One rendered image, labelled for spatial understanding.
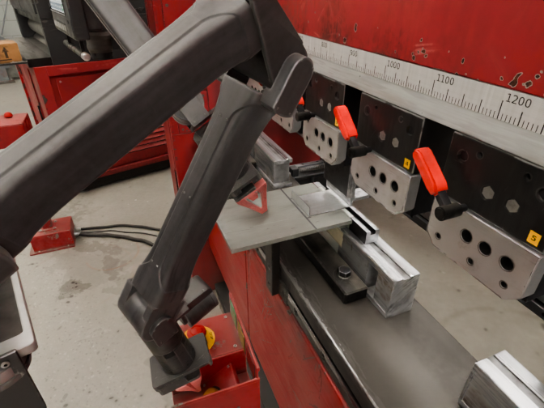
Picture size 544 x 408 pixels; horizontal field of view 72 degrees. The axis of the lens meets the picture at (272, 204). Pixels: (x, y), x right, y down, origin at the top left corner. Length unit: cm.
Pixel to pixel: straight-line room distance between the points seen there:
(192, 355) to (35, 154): 45
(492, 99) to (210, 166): 32
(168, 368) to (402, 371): 38
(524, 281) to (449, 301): 170
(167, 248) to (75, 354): 152
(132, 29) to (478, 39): 50
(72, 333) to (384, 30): 185
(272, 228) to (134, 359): 125
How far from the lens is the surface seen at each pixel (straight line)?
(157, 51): 36
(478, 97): 50
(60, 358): 200
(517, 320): 225
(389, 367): 71
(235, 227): 76
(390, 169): 61
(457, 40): 52
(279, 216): 79
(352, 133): 64
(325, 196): 86
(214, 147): 45
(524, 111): 46
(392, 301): 74
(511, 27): 48
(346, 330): 74
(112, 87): 35
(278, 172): 114
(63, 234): 260
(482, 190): 51
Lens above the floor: 143
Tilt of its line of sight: 31 degrees down
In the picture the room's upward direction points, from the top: straight up
